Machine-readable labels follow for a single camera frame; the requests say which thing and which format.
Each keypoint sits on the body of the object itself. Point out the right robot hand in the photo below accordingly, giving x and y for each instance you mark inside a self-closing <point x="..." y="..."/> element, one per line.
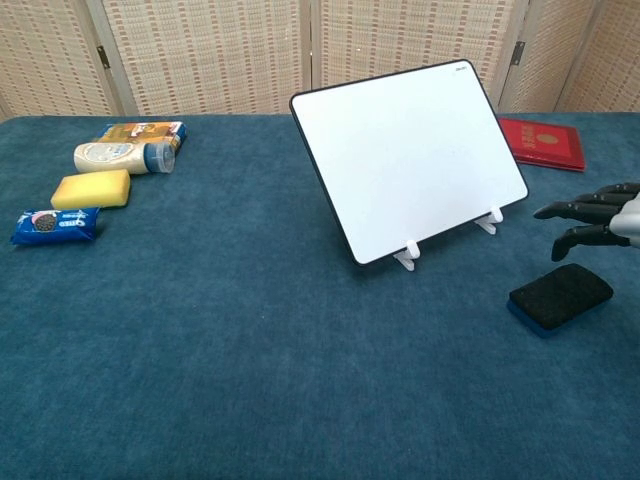
<point x="597" y="216"/>

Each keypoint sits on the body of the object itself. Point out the black and blue eraser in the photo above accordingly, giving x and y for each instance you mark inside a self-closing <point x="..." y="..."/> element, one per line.
<point x="560" y="297"/>

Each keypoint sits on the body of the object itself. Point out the white plastic board stand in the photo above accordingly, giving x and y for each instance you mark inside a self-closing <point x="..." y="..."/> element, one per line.
<point x="411" y="256"/>

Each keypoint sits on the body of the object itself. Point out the white rectangular board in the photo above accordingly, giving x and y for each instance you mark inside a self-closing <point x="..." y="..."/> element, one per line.
<point x="406" y="159"/>

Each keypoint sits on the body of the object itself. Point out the red certificate booklet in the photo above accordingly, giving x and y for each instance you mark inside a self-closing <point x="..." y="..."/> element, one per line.
<point x="544" y="143"/>

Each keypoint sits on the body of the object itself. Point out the blue table cloth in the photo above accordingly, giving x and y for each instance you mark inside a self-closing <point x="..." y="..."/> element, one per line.
<point x="280" y="325"/>

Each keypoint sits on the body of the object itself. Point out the woven folding screen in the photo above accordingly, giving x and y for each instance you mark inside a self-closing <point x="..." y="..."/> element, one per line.
<point x="240" y="55"/>

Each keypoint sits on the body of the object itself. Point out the orange snack box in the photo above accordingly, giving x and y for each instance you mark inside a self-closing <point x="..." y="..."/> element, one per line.
<point x="145" y="132"/>

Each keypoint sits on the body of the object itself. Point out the white squeeze bottle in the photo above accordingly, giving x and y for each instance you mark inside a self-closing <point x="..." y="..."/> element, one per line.
<point x="122" y="157"/>

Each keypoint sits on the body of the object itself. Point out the yellow sponge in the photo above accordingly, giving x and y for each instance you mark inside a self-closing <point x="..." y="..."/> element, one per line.
<point x="92" y="189"/>

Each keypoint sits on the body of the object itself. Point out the blue Oreo cookie pack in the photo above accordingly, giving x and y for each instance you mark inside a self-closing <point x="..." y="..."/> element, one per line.
<point x="56" y="226"/>

